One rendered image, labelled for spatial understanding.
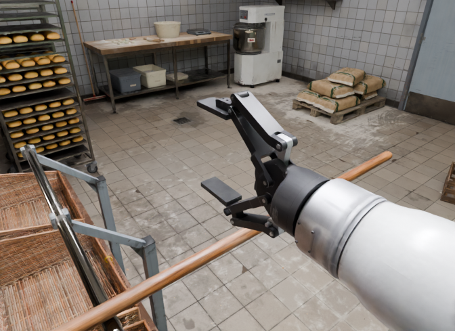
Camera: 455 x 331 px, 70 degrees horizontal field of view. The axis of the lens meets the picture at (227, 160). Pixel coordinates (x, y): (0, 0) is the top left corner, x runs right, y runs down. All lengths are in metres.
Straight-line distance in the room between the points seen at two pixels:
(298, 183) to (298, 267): 2.03
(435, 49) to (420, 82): 0.45
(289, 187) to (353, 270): 0.10
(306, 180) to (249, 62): 5.56
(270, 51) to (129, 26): 2.42
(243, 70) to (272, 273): 4.25
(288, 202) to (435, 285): 0.14
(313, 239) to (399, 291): 0.09
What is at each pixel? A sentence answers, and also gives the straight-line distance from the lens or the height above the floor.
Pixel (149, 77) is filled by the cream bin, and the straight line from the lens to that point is 5.30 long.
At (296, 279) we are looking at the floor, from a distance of 2.30.
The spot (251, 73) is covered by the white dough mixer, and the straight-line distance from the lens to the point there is 5.93.
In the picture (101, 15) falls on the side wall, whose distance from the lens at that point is 5.68.
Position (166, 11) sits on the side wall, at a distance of 6.10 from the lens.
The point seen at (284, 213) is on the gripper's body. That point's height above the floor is 1.49.
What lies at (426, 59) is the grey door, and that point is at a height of 0.77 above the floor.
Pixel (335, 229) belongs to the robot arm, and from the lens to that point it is 0.31.
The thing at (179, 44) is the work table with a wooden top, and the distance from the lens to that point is 5.28.
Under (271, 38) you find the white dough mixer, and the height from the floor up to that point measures 0.81.
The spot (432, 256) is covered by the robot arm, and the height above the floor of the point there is 1.53.
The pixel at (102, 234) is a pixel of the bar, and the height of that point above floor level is 1.06.
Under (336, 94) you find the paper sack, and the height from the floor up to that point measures 0.37.
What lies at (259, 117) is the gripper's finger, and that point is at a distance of 0.38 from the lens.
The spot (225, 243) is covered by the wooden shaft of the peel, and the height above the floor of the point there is 1.20.
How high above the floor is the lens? 1.70
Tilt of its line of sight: 29 degrees down
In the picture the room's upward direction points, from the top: straight up
